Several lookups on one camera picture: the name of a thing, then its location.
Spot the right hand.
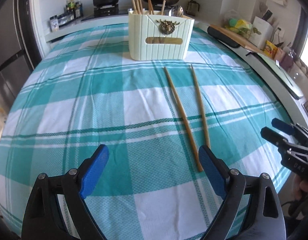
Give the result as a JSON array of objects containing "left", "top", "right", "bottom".
[{"left": 293, "top": 174, "right": 308, "bottom": 200}]

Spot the wooden cutting board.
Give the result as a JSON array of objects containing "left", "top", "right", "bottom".
[{"left": 209, "top": 24, "right": 263, "bottom": 54}]

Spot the white knife block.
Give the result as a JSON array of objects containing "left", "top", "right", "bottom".
[{"left": 249, "top": 16, "right": 273, "bottom": 50}]

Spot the teal plaid tablecloth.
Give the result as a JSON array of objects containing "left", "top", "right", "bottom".
[{"left": 0, "top": 24, "right": 290, "bottom": 239}]

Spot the plastic bag with vegetables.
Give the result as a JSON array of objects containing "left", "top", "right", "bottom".
[{"left": 223, "top": 10, "right": 261, "bottom": 38}]

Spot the steel refrigerator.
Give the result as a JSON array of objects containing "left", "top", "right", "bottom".
[{"left": 0, "top": 0, "right": 42, "bottom": 112}]

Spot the dark glass kettle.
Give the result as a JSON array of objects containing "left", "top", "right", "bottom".
[{"left": 186, "top": 0, "right": 200, "bottom": 16}]

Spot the cream utensil holder box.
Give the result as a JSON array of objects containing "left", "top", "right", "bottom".
[{"left": 129, "top": 10, "right": 194, "bottom": 61}]

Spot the steel spoon in holder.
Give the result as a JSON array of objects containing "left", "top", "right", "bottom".
[{"left": 168, "top": 5, "right": 178, "bottom": 17}]

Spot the spice jar rack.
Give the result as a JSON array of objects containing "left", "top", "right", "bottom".
[{"left": 49, "top": 12, "right": 75, "bottom": 32}]

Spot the sauce bottles group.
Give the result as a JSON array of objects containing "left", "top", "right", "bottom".
[{"left": 65, "top": 0, "right": 83, "bottom": 19}]

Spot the black gas stove top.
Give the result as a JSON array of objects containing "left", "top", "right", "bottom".
[{"left": 81, "top": 4, "right": 128, "bottom": 22}]

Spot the chopstick standing in holder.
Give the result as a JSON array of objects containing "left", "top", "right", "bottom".
[{"left": 138, "top": 0, "right": 144, "bottom": 15}]

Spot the black handle roll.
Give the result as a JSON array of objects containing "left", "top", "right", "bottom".
[{"left": 207, "top": 26, "right": 241, "bottom": 48}]

